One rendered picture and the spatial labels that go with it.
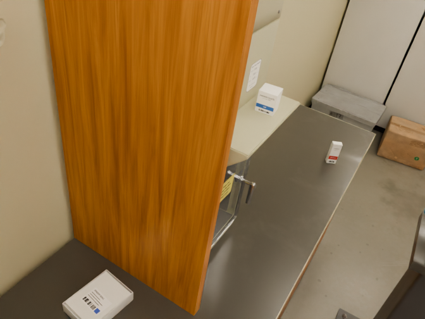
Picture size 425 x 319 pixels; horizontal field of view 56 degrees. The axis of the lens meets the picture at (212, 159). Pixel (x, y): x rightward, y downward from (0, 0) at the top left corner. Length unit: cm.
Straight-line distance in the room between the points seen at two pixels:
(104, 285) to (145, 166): 45
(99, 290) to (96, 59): 67
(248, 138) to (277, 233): 66
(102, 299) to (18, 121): 55
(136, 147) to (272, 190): 86
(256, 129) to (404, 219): 252
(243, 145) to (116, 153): 32
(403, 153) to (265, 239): 258
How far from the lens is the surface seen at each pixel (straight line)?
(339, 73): 416
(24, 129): 114
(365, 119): 378
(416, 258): 171
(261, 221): 157
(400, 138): 387
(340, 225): 310
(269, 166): 183
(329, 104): 382
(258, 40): 102
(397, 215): 341
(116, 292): 128
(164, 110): 87
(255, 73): 108
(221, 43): 73
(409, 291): 189
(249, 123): 101
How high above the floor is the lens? 205
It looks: 38 degrees down
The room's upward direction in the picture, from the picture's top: 9 degrees clockwise
